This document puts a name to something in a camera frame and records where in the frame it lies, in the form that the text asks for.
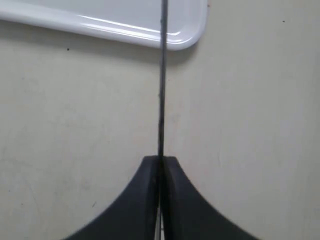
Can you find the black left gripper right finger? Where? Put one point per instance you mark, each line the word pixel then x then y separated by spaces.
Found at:
pixel 186 213

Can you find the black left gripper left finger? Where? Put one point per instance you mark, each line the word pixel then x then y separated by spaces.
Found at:
pixel 133 214

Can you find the white rectangular plastic tray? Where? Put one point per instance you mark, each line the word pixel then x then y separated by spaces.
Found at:
pixel 130 21

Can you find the thin metal skewer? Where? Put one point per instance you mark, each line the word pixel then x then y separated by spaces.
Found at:
pixel 162 78

